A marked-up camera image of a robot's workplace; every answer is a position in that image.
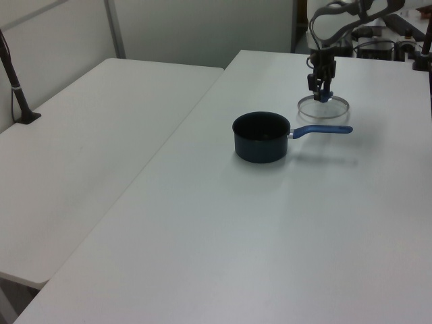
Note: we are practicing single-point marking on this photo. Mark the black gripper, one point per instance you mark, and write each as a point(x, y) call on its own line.
point(323, 65)

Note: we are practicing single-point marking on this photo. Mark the glass lid with blue knob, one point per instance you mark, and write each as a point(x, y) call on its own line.
point(320, 109)

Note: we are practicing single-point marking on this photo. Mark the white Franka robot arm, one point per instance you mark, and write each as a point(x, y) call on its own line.
point(332, 23)

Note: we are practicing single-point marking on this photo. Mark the black electronics box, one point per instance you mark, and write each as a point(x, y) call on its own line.
point(374, 50)

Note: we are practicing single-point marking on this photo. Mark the black clamped pole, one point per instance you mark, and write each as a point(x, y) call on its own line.
point(426, 44)

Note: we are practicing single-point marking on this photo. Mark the white side table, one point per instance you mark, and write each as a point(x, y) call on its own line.
point(84, 152)

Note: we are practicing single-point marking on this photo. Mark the grey metal partition post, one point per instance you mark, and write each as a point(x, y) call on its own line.
point(114, 30)

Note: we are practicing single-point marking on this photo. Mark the black camera pole with white tie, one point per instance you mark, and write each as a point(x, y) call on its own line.
point(20, 101)

